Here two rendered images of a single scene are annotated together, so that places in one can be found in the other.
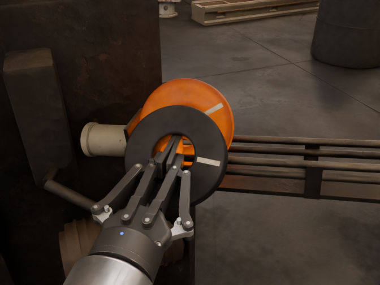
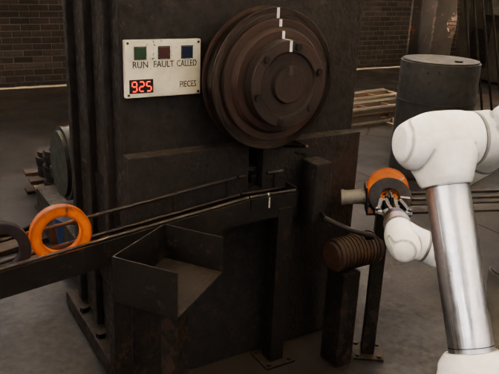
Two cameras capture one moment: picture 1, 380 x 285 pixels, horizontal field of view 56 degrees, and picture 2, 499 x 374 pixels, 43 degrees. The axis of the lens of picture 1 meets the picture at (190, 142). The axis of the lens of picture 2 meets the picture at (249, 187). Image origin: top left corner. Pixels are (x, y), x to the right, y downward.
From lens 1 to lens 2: 1.90 m
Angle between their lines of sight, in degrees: 16
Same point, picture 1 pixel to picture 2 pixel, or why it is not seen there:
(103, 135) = (352, 193)
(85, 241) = (346, 242)
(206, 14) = not seen: hidden behind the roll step
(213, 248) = (361, 306)
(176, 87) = (383, 171)
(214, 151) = (406, 193)
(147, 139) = (378, 191)
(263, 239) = (395, 299)
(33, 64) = (325, 162)
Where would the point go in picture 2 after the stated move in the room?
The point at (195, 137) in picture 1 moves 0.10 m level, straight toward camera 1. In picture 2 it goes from (398, 189) to (408, 198)
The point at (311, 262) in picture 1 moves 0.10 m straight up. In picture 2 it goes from (433, 309) to (436, 289)
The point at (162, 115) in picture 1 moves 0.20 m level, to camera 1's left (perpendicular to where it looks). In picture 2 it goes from (382, 182) to (329, 182)
